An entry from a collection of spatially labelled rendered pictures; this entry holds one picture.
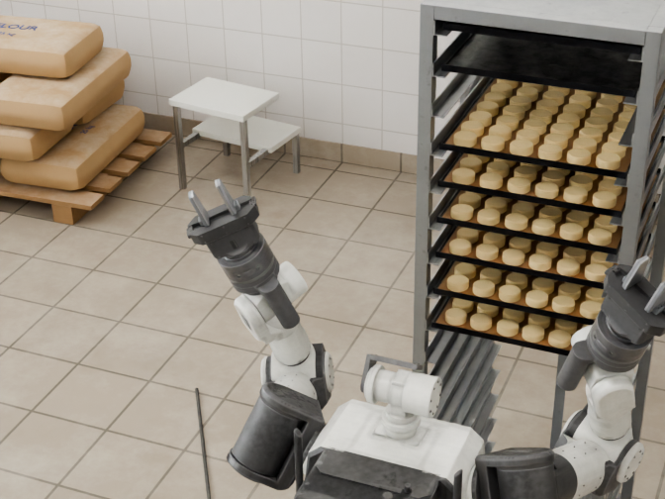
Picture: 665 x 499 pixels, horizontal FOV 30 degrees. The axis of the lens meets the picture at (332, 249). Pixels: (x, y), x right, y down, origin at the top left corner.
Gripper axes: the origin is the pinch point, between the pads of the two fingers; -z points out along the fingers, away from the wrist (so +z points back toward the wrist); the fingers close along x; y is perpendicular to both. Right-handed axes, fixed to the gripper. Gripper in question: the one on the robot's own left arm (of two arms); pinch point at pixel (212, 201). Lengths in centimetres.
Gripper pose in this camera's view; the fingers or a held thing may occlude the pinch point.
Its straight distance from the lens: 203.7
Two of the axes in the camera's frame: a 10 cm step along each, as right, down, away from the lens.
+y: 1.6, 6.0, -7.8
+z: 3.7, 7.0, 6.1
